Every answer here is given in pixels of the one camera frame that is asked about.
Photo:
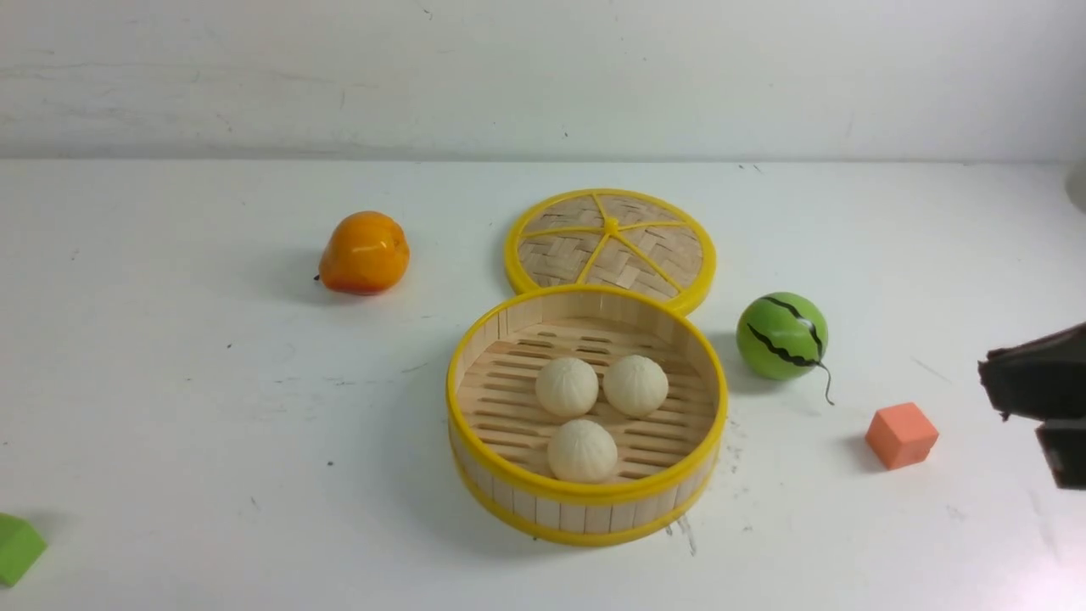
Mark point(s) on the yellow bamboo steamer tray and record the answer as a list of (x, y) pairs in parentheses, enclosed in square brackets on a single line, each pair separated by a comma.
[(499, 433)]

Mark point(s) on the green watermelon toy ball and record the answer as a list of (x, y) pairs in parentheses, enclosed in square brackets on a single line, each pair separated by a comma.
[(783, 336)]

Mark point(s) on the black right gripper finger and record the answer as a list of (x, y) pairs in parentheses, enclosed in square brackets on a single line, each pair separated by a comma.
[(1063, 447), (1042, 380)]

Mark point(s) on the orange persimmon toy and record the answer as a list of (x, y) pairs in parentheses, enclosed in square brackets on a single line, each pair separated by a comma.
[(367, 253)]

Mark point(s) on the cream bun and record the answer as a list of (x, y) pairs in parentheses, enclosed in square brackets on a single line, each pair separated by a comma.
[(567, 387), (635, 386), (582, 451)]

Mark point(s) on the orange foam cube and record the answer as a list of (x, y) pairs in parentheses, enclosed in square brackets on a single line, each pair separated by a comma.
[(901, 435)]

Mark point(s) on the yellow woven steamer lid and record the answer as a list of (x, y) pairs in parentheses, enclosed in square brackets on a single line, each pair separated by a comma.
[(612, 237)]

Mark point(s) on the green foam cube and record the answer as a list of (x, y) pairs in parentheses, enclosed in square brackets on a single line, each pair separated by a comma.
[(21, 546)]

